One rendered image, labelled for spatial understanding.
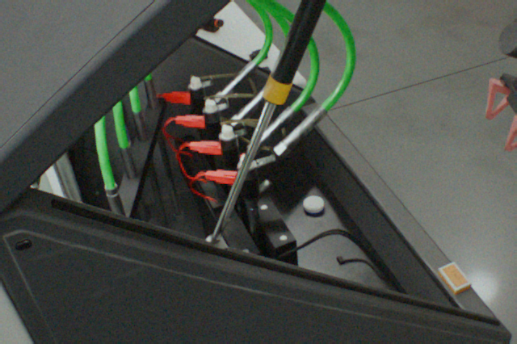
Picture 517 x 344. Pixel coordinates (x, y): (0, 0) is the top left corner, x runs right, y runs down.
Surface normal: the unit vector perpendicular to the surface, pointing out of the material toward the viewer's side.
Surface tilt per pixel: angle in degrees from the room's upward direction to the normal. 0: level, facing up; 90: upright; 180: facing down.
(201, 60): 90
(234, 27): 0
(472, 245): 0
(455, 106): 0
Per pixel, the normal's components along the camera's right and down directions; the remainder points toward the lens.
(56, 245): 0.38, 0.58
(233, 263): 0.56, -0.76
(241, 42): -0.09, -0.76
